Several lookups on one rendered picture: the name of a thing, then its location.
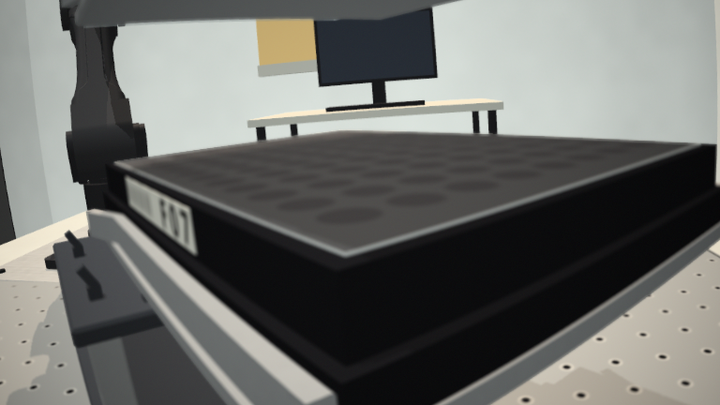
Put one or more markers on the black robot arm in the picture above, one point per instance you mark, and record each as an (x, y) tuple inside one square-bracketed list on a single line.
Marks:
[(101, 124)]

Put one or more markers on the grey shelf rack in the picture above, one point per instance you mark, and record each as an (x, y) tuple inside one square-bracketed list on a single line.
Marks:
[(241, 365)]

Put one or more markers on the black microplate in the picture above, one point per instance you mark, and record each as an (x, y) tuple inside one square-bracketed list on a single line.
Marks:
[(401, 267)]

